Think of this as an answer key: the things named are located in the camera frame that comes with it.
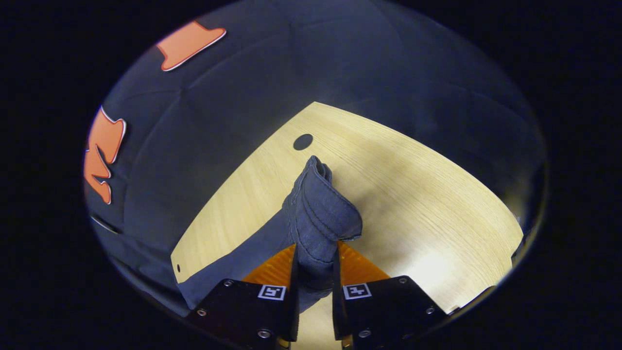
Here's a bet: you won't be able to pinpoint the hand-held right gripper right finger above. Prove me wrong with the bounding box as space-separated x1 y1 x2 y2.
332 241 448 348

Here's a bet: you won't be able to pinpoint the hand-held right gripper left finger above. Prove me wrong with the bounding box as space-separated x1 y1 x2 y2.
187 243 298 350

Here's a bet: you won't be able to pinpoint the dark grey jeans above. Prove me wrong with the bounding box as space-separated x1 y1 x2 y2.
177 156 363 316

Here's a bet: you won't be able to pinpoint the black backdrop cloth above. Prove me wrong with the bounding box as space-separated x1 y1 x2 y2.
84 0 547 316

